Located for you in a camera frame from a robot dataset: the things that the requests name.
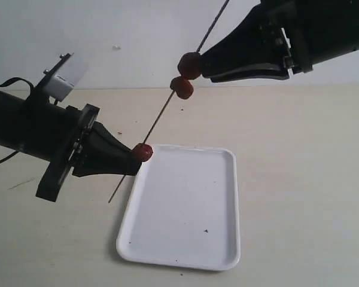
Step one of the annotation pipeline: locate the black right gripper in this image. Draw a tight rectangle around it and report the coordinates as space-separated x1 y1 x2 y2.
200 1 313 83

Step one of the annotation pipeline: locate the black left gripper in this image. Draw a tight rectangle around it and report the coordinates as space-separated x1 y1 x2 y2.
35 104 142 202

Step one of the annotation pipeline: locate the red date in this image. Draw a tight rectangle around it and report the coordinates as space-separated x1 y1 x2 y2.
132 143 154 162
177 52 202 80
170 77 194 100

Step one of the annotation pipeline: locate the thin metal skewer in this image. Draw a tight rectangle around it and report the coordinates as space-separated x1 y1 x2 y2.
108 0 230 203

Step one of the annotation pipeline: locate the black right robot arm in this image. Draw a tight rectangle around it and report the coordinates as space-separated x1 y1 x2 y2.
200 0 359 83

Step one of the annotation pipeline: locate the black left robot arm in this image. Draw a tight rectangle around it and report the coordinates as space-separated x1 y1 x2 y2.
0 91 142 202

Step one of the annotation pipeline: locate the white plastic tray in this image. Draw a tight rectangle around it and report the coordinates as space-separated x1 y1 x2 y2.
116 144 241 271

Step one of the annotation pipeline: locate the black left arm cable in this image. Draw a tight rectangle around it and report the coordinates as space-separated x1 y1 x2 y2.
0 77 35 167

